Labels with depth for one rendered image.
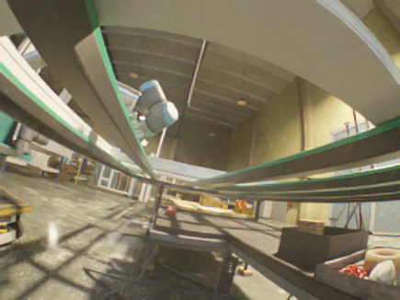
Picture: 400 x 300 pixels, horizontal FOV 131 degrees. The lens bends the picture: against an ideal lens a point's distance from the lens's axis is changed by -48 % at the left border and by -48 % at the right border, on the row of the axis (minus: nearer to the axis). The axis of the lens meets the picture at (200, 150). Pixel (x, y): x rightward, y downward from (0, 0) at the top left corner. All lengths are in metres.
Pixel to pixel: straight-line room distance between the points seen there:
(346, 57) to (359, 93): 0.05
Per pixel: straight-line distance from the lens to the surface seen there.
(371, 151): 0.25
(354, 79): 0.17
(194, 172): 1.07
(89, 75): 0.15
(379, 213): 6.47
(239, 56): 10.47
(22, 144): 1.61
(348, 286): 0.43
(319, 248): 0.56
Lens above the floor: 0.76
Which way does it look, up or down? 15 degrees up
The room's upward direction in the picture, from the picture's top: 11 degrees clockwise
